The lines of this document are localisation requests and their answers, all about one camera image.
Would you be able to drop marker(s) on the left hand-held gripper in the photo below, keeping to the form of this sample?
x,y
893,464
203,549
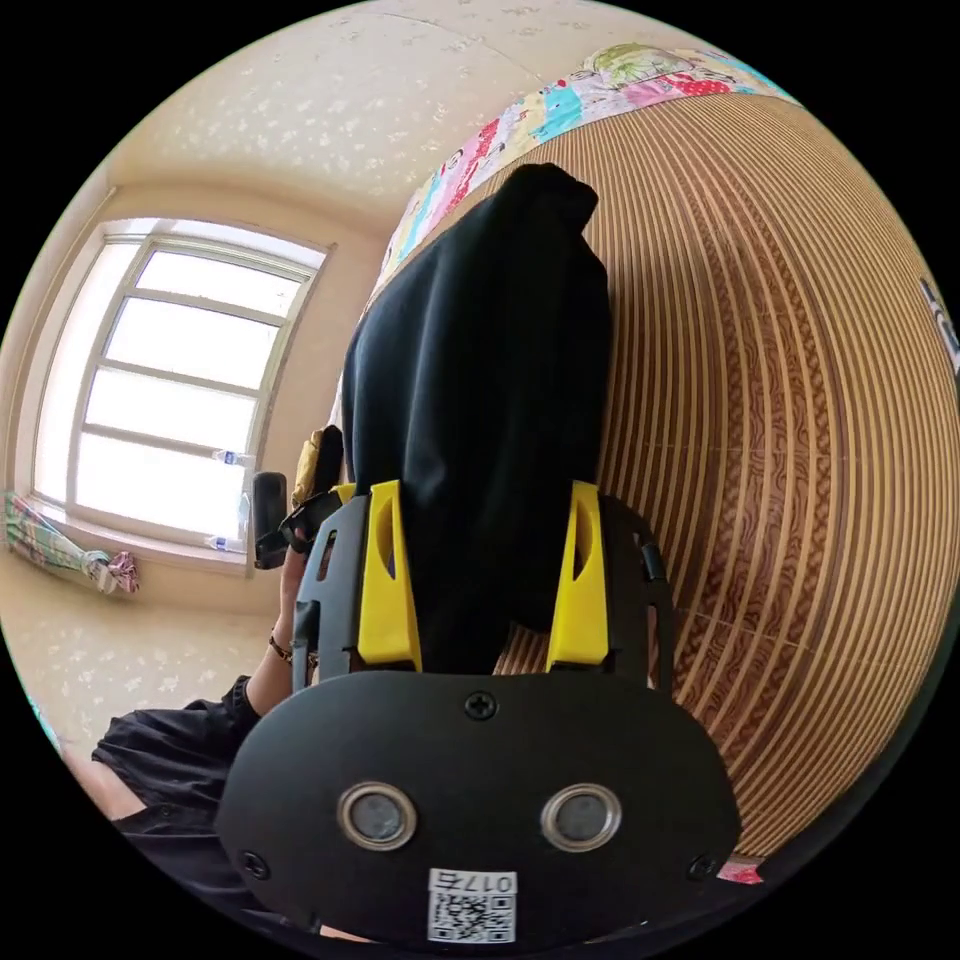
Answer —
x,y
307,521

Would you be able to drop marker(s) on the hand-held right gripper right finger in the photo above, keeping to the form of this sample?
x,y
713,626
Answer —
x,y
585,607

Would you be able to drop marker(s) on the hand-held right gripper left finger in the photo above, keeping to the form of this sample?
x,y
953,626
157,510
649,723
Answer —
x,y
386,600

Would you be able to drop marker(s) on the black long pants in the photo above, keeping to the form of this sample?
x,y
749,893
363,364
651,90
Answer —
x,y
480,390

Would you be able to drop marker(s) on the person's left forearm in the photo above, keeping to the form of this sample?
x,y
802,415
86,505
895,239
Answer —
x,y
270,675

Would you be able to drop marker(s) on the person's left hand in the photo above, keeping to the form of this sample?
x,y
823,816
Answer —
x,y
289,600

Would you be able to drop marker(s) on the window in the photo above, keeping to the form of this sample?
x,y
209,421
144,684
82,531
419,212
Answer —
x,y
172,390

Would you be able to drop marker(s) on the bed with woven mat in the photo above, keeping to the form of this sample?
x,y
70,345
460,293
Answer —
x,y
765,465

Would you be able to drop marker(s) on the patterned curtain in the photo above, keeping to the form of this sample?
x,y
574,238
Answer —
x,y
82,551

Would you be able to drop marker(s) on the person's body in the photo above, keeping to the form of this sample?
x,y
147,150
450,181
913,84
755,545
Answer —
x,y
172,795

